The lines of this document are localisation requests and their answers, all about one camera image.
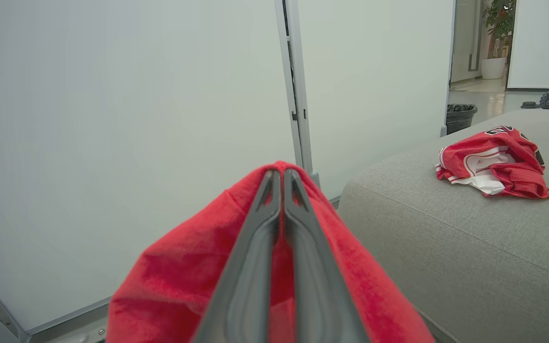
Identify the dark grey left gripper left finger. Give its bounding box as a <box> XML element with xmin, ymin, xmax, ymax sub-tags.
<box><xmin>193</xmin><ymin>170</ymin><xmax>283</xmax><ymax>343</ymax></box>

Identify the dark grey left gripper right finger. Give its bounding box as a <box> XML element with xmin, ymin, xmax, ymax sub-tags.
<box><xmin>284</xmin><ymin>169</ymin><xmax>370</xmax><ymax>343</ymax></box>

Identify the red jersey with white stripes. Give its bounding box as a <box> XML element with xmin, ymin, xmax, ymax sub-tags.
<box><xmin>435</xmin><ymin>125</ymin><xmax>549</xmax><ymax>200</ymax></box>

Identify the plain red fleece garment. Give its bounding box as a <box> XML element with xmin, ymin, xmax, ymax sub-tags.
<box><xmin>106</xmin><ymin>161</ymin><xmax>435</xmax><ymax>343</ymax></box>

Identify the light grey fabric sofa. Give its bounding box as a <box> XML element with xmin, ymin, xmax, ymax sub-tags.
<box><xmin>338</xmin><ymin>109</ymin><xmax>549</xmax><ymax>343</ymax></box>

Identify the white round plant pot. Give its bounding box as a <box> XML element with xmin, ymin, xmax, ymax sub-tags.
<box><xmin>481</xmin><ymin>57</ymin><xmax>508</xmax><ymax>80</ymax></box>

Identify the black mesh waste bin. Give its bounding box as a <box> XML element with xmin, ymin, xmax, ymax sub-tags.
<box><xmin>446</xmin><ymin>103</ymin><xmax>478</xmax><ymax>135</ymax></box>

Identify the green leafy potted plant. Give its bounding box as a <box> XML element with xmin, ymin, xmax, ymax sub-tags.
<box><xmin>483</xmin><ymin>0</ymin><xmax>517</xmax><ymax>59</ymax></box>

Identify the grey slotted partition post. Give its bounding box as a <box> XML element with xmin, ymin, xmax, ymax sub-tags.
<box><xmin>274</xmin><ymin>0</ymin><xmax>321</xmax><ymax>187</ymax></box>

